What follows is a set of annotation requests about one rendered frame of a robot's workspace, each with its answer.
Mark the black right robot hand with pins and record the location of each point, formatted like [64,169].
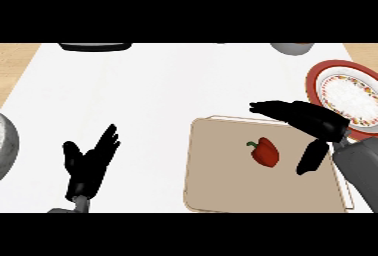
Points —
[315,120]

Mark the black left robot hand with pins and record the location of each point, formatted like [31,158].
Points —
[89,166]

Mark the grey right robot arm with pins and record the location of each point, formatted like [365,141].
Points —
[358,166]

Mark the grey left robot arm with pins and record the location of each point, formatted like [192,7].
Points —
[74,205]

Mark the red rimmed patterned plate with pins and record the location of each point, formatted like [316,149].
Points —
[347,96]

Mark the red bell pepper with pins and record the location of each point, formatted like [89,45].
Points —
[265,152]

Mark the beige tray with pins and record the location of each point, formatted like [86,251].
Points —
[256,173]

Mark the grey round bowl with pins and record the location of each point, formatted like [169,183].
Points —
[6,146]

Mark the grey pot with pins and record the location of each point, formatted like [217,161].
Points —
[293,48]

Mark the black and white appliance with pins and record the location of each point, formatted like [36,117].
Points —
[95,46]

